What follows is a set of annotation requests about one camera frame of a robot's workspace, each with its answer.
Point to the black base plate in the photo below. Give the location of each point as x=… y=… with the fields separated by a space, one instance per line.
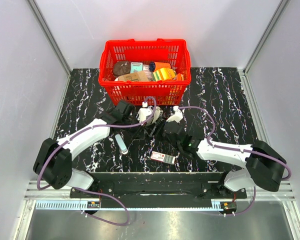
x=161 y=191

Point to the red white staple box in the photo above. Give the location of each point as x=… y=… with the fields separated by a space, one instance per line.
x=163 y=158

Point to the red plastic shopping basket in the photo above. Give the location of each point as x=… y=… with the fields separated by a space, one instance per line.
x=169 y=92

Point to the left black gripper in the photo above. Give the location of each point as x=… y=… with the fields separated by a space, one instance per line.
x=140 y=131

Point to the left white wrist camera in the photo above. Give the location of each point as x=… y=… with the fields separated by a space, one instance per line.
x=144 y=113

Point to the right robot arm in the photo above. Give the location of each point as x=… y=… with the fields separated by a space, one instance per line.
x=260 y=165

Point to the teal small box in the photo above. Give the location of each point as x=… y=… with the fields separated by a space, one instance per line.
x=136 y=67

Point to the light blue stapler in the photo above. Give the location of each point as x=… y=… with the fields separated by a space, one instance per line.
x=121 y=144

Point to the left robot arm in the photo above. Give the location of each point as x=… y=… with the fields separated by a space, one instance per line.
x=53 y=164

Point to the beige stapler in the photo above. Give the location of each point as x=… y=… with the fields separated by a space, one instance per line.
x=158 y=113

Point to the orange cylinder can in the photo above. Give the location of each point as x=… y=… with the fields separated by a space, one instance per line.
x=154 y=66

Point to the yellow green striped box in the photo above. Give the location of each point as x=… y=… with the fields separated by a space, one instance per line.
x=164 y=74

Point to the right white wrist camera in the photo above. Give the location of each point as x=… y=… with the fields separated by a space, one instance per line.
x=177 y=116

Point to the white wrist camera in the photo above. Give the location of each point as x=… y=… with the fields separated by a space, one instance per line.
x=144 y=113
x=177 y=116

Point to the brown cardboard box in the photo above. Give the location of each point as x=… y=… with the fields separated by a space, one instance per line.
x=139 y=76

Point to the brown round cookie pack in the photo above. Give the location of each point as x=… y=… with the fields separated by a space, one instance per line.
x=121 y=68

